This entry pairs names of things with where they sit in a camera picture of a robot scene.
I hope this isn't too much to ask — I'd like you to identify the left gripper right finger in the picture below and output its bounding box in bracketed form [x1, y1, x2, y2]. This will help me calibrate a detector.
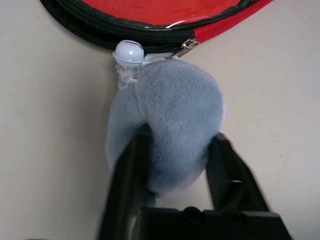
[204, 131, 273, 213]

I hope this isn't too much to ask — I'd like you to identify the red ping-pong paddle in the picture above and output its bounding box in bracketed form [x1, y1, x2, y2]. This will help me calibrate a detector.
[82, 0, 241, 26]

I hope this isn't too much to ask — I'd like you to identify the white plush zipper charm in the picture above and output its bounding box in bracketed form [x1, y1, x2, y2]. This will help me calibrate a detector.
[104, 39, 229, 201]

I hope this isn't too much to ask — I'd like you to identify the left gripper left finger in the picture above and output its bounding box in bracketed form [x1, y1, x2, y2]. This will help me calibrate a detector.
[96, 129, 156, 240]

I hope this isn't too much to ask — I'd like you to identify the red black paddle case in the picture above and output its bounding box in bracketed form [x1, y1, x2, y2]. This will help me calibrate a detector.
[38, 0, 273, 60]

